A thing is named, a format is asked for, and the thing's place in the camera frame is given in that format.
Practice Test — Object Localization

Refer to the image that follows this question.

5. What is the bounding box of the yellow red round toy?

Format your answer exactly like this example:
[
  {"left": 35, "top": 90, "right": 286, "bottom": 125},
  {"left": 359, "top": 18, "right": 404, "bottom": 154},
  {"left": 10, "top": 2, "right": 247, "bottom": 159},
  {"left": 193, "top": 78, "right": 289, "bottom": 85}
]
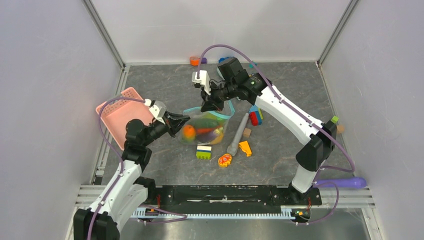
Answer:
[{"left": 218, "top": 153, "right": 232, "bottom": 168}]

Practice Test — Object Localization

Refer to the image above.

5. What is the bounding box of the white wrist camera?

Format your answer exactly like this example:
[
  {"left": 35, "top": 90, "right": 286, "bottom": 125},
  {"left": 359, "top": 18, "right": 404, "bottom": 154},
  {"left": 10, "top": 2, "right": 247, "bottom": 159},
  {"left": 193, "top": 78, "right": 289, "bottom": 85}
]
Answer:
[
  {"left": 144, "top": 98, "right": 167, "bottom": 124},
  {"left": 191, "top": 70, "right": 211, "bottom": 96}
]

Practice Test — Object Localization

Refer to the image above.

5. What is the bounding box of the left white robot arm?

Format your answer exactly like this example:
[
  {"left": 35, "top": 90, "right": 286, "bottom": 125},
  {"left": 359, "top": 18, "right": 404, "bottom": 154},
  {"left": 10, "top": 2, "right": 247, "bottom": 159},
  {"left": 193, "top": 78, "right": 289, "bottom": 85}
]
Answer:
[{"left": 73, "top": 111, "right": 190, "bottom": 240}]

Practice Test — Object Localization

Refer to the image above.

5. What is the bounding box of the lime green cube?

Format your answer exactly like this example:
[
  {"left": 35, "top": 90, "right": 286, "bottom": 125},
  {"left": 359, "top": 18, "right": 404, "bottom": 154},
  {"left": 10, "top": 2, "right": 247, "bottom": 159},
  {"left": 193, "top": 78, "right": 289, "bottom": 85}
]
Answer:
[{"left": 331, "top": 115, "right": 339, "bottom": 124}]

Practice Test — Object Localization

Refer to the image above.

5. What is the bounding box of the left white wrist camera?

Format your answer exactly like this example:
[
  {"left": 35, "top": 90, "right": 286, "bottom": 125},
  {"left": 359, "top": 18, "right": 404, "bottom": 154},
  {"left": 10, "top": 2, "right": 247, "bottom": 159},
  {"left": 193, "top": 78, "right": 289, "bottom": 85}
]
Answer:
[{"left": 144, "top": 98, "right": 167, "bottom": 124}]

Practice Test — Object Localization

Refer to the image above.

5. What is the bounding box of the orange toy wedge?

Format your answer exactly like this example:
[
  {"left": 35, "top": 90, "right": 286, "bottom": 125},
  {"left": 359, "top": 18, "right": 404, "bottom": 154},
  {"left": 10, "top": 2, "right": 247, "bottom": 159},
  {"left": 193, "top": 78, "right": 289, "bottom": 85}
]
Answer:
[{"left": 238, "top": 140, "right": 252, "bottom": 157}]

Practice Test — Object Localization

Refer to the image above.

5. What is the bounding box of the orange half-round block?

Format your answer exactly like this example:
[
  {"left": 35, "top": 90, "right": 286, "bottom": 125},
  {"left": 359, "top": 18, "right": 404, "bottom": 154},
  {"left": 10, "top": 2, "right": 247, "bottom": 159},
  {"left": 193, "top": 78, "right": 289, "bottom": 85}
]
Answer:
[{"left": 189, "top": 56, "right": 201, "bottom": 67}]

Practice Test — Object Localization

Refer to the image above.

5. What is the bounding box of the purple toy eggplant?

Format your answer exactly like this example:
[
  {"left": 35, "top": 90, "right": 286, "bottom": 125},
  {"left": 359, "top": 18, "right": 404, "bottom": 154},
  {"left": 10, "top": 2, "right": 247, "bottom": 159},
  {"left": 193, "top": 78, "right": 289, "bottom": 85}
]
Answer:
[{"left": 196, "top": 127, "right": 224, "bottom": 145}]

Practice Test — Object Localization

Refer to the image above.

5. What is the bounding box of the dark green toy cucumber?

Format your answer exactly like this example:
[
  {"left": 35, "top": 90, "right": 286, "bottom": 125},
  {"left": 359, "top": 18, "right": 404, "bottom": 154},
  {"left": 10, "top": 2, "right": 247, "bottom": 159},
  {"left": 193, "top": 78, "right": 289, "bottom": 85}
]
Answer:
[{"left": 192, "top": 118, "right": 220, "bottom": 128}]

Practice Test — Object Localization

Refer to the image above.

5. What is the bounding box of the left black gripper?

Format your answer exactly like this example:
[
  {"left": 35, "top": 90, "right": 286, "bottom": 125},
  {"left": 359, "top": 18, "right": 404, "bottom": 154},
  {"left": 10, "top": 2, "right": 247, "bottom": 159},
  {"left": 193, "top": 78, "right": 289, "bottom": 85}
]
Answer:
[{"left": 141, "top": 110, "right": 190, "bottom": 146}]

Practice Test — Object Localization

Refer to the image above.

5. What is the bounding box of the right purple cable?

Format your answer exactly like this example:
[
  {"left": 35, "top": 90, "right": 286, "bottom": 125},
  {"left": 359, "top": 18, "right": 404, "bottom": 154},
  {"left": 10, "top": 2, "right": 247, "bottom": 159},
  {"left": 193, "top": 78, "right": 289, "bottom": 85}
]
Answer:
[{"left": 197, "top": 44, "right": 357, "bottom": 226}]

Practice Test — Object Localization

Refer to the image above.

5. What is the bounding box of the blue toy car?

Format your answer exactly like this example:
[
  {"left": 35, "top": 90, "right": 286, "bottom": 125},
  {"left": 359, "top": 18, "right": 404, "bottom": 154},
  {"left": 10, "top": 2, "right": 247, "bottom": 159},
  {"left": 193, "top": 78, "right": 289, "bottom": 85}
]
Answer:
[{"left": 218, "top": 57, "right": 229, "bottom": 63}]

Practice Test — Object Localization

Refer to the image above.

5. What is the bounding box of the clear zip top bag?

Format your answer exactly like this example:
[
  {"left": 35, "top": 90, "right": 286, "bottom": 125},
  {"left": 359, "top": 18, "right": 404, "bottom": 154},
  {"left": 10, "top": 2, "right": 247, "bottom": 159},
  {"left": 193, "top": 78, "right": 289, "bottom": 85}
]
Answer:
[{"left": 177, "top": 101, "right": 235, "bottom": 145}]

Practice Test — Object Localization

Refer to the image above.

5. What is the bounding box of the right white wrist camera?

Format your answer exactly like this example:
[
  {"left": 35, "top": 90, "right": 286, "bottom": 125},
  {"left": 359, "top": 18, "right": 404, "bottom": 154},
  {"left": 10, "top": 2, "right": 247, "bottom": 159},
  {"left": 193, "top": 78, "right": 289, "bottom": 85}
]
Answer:
[{"left": 191, "top": 70, "right": 211, "bottom": 96}]

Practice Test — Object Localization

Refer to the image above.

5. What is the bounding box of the orange green toy mango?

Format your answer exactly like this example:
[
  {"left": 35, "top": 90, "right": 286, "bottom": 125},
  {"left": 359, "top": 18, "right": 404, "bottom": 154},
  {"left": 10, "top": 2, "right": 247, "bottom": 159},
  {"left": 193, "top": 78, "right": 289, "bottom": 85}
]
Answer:
[{"left": 181, "top": 124, "right": 197, "bottom": 143}]

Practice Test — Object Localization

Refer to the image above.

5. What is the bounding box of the green white brick stack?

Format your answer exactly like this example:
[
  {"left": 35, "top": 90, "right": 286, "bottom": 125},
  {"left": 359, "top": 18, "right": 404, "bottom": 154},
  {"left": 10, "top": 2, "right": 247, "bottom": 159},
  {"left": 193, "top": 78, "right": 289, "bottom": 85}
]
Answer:
[{"left": 195, "top": 145, "right": 212, "bottom": 160}]

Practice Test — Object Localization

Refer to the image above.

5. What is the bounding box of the grey toy microphone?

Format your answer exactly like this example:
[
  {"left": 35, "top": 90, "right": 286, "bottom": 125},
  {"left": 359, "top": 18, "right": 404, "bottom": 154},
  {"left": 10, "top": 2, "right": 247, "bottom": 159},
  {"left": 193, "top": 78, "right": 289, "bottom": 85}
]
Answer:
[{"left": 227, "top": 113, "right": 249, "bottom": 156}]

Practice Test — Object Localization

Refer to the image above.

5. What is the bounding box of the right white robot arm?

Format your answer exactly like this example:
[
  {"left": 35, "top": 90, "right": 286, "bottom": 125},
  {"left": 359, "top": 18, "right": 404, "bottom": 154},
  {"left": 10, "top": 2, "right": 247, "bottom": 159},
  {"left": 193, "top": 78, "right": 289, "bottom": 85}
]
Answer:
[{"left": 191, "top": 57, "right": 337, "bottom": 204}]

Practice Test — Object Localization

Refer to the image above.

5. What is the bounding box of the purple cable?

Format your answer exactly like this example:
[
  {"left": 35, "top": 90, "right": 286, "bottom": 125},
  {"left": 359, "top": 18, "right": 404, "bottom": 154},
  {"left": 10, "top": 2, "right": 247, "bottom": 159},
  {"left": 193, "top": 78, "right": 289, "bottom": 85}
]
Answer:
[
  {"left": 197, "top": 44, "right": 357, "bottom": 226},
  {"left": 86, "top": 96, "right": 188, "bottom": 240}
]

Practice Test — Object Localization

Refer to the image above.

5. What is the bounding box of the blue green red block stack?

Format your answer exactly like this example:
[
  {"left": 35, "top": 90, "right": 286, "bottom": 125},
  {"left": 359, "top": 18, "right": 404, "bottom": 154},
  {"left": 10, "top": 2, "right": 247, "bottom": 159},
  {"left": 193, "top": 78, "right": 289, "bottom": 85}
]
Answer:
[{"left": 249, "top": 105, "right": 263, "bottom": 126}]

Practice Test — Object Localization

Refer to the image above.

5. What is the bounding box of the tan wooden cube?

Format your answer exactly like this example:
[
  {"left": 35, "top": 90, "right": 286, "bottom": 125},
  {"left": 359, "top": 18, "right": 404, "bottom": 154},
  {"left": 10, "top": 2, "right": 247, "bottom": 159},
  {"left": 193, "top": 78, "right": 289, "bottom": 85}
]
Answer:
[{"left": 336, "top": 124, "right": 345, "bottom": 134}]

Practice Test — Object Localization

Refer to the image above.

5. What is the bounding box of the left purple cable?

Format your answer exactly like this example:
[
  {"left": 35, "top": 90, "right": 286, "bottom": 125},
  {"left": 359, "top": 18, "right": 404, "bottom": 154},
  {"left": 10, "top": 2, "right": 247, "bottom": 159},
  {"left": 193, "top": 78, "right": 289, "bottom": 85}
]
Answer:
[{"left": 86, "top": 96, "right": 188, "bottom": 240}]

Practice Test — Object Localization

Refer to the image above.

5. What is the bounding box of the small brown cube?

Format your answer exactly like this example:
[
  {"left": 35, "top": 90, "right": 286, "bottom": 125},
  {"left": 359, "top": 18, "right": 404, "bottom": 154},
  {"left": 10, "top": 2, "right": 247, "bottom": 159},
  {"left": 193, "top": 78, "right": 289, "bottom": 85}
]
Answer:
[{"left": 243, "top": 128, "right": 252, "bottom": 138}]

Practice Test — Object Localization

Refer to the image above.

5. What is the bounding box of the pink plastic basket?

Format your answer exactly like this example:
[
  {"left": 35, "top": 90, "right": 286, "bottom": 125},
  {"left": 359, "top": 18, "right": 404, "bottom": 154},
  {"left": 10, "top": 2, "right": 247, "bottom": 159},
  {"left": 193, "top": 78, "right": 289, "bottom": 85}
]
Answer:
[{"left": 101, "top": 100, "right": 154, "bottom": 150}]

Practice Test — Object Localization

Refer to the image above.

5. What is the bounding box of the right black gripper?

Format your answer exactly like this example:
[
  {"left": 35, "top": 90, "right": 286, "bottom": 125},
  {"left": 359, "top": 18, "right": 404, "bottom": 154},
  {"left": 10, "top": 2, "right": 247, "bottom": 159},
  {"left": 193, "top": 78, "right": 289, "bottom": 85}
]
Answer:
[{"left": 201, "top": 79, "right": 237, "bottom": 112}]

